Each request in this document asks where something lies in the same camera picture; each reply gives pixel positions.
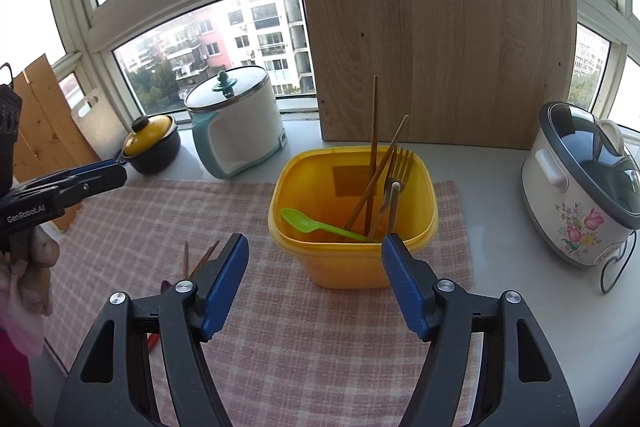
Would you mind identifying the wooden plank board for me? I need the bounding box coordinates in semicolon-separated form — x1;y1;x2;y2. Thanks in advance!
11;53;101;233

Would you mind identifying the wooden chopstick with red end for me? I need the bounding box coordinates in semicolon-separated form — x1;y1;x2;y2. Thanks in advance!
367;75;379;239
144;240;221;352
344;114;410;230

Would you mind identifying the black pot with yellow lid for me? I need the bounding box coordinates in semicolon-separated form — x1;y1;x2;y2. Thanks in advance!
118;114;182;175

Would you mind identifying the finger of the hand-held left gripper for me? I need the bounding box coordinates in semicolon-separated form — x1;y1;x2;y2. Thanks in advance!
67;158;126;172
20;164;128;208

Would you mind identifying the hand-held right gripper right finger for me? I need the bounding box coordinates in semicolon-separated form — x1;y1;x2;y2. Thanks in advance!
381;233;581;427

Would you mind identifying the metal fork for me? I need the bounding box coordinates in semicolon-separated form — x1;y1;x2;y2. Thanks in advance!
378;147;415;228

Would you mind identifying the white cutting board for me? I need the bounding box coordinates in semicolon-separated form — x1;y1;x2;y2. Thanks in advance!
70;89;126;162

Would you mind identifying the green plastic spoon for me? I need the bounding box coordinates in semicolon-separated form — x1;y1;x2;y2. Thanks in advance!
280;208;381;244

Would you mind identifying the yellow plastic container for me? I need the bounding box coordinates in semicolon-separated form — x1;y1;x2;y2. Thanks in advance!
268;148;439;290

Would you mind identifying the grey power cord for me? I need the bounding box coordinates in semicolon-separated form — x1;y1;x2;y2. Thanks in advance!
599;239;632;295

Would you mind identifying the white and teal electric pot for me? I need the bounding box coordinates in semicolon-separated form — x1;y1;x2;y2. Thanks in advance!
184;66;288;180

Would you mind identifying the wooden handled metal spoon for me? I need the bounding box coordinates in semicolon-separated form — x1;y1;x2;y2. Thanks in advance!
387;181;402;240

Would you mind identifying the pink plaid cloth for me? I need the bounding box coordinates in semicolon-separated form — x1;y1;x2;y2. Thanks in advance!
42;179;476;427

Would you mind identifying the floral white rice cooker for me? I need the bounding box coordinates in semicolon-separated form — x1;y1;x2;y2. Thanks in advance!
521;101;640;268

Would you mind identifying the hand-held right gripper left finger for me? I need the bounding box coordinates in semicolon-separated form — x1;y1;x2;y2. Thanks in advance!
52;233;250;427

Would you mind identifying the light wood board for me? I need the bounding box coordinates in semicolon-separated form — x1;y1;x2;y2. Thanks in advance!
295;0;578;152

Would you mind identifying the person's left hand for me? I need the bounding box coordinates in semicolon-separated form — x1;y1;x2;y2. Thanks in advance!
0;227;61;358

